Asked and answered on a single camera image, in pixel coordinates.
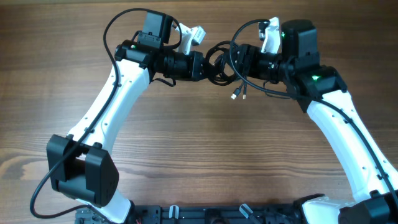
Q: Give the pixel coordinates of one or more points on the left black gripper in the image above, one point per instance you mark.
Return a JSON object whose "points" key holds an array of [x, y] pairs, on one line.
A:
{"points": [[195, 59]]}

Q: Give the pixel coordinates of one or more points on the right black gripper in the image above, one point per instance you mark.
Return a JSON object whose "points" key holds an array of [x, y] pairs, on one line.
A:
{"points": [[248, 51]]}

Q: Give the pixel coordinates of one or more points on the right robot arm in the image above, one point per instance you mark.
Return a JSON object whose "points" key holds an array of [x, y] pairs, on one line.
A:
{"points": [[290, 55]]}

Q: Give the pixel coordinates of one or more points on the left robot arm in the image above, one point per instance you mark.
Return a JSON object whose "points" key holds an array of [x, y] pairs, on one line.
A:
{"points": [[80, 163]]}

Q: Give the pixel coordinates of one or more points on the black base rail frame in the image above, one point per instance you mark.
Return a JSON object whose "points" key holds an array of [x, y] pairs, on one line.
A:
{"points": [[268, 213]]}

